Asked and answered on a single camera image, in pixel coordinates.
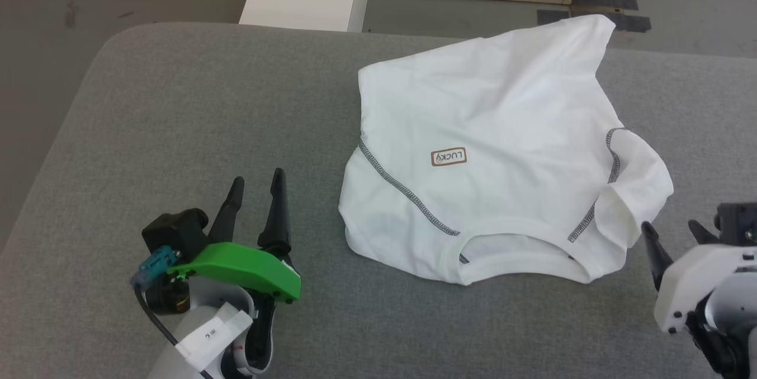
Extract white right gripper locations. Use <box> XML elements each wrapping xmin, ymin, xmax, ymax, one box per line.
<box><xmin>642</xmin><ymin>219</ymin><xmax>757</xmax><ymax>335</ymax></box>

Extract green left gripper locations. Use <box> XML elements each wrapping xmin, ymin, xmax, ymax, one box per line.
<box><xmin>167</xmin><ymin>168</ymin><xmax>301</xmax><ymax>304</ymax></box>

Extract white t-shirt with brown logo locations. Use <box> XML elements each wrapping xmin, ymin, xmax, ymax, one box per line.
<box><xmin>338</xmin><ymin>14</ymin><xmax>675</xmax><ymax>286</ymax></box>

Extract white paper tag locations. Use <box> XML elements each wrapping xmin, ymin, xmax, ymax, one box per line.
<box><xmin>176</xmin><ymin>302</ymin><xmax>254</xmax><ymax>371</ymax></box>

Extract black floor tape patch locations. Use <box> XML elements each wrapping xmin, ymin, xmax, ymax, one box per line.
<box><xmin>571</xmin><ymin>0</ymin><xmax>639</xmax><ymax>12</ymax></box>
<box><xmin>537</xmin><ymin>9</ymin><xmax>572</xmax><ymax>27</ymax></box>
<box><xmin>591</xmin><ymin>11</ymin><xmax>652</xmax><ymax>33</ymax></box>

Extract black cable with teal plug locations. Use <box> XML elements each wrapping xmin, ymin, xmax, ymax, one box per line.
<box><xmin>130</xmin><ymin>246</ymin><xmax>216</xmax><ymax>379</ymax></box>

